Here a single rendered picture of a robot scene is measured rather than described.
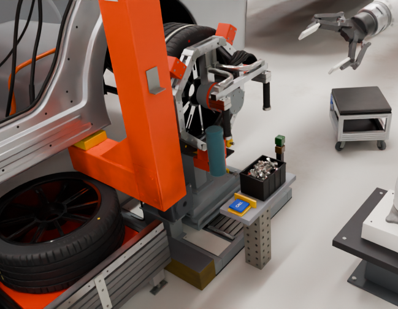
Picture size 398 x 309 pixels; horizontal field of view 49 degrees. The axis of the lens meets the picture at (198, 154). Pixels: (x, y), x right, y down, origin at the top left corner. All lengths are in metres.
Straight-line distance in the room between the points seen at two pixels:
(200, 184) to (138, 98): 1.02
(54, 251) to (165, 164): 0.60
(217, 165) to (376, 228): 0.79
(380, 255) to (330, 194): 0.90
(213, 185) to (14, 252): 1.18
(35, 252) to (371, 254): 1.46
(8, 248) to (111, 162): 0.58
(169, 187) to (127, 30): 0.72
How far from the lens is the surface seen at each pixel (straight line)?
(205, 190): 2.61
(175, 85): 2.07
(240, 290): 2.34
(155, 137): 1.81
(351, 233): 2.22
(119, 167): 2.09
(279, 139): 2.21
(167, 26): 2.28
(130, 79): 1.73
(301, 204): 2.84
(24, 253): 2.05
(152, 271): 2.27
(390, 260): 2.13
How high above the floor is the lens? 1.76
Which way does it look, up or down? 31 degrees down
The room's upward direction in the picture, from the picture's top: 7 degrees counter-clockwise
